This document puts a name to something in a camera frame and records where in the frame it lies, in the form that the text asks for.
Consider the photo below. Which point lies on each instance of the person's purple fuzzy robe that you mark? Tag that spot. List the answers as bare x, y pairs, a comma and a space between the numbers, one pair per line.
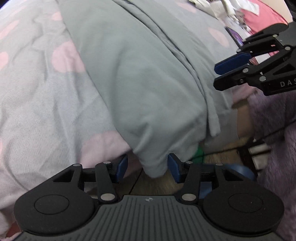
277, 162

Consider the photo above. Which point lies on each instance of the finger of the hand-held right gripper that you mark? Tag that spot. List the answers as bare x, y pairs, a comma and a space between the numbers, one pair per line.
231, 80
231, 62

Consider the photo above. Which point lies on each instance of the grey shirt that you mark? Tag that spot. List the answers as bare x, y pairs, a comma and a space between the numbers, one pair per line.
138, 81

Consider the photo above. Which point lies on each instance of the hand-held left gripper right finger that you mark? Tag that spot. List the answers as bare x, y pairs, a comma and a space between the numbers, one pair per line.
173, 168

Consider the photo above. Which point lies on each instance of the smartphone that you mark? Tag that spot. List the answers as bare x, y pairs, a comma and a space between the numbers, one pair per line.
235, 37

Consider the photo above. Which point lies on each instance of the white shirt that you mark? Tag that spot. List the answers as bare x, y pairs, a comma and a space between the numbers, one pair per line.
219, 7

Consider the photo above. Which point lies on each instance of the blue plastic object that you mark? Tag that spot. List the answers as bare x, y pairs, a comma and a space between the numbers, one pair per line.
242, 171

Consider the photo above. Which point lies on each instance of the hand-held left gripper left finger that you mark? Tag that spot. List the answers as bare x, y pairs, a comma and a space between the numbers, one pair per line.
122, 167

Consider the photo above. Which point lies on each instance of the plain pink pillow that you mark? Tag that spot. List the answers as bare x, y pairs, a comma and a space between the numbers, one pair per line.
266, 18

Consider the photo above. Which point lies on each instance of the green object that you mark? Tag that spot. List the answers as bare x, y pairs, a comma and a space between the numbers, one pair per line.
199, 153

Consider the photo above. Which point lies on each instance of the grey pink-dotted bed sheet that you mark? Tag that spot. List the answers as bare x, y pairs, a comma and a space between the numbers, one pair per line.
34, 92

